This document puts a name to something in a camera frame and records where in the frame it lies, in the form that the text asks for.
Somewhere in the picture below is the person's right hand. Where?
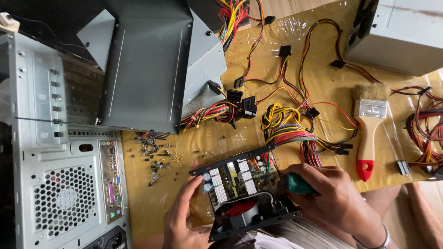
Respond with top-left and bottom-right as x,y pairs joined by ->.
280,163 -> 382,240

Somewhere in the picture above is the person's left hand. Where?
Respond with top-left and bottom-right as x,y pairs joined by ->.
163,160 -> 212,249

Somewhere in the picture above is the green handled screwdriver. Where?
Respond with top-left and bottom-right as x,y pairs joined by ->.
280,172 -> 316,195

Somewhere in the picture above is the black power supply unit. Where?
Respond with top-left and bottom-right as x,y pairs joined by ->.
189,143 -> 302,243

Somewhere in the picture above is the person's light clothing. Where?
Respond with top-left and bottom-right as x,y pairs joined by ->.
208,217 -> 357,249

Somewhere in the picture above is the pile of small screws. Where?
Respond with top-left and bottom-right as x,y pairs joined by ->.
129,132 -> 185,187

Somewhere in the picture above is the wooden paint brush red tip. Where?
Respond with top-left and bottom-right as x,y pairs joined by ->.
352,84 -> 389,182

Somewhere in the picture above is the silver computer case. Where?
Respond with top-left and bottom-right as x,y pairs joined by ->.
7,32 -> 133,249

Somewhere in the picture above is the grey metal power supply housing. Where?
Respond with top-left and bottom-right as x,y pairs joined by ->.
76,0 -> 228,135

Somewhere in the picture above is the light grey power supply box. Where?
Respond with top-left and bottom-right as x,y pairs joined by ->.
344,0 -> 443,77

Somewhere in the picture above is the small white plastic object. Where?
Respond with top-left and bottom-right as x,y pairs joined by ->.
0,12 -> 21,34

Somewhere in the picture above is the silver wrist bracelet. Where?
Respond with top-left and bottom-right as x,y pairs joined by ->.
352,221 -> 392,249

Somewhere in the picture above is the multicoloured power supply cable bundle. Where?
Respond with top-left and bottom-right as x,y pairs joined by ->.
178,80 -> 259,135
217,0 -> 292,89
260,101 -> 359,169

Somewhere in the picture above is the red black cable bundle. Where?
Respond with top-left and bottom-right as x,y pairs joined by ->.
390,85 -> 443,181

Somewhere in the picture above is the red black yellow connector cable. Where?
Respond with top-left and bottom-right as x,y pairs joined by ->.
298,19 -> 383,119

